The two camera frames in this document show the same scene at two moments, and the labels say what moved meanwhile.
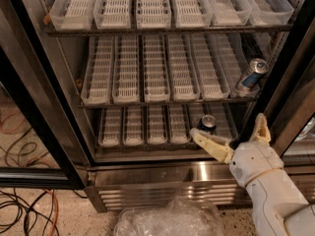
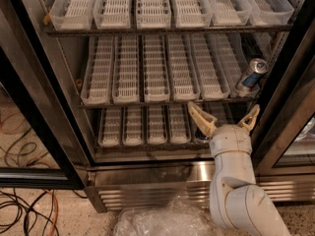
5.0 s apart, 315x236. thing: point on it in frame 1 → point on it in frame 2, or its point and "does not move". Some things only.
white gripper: [255, 163] → [230, 140]
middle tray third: [156, 76] does not move
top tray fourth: [191, 7] does not move
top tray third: [153, 7] does not move
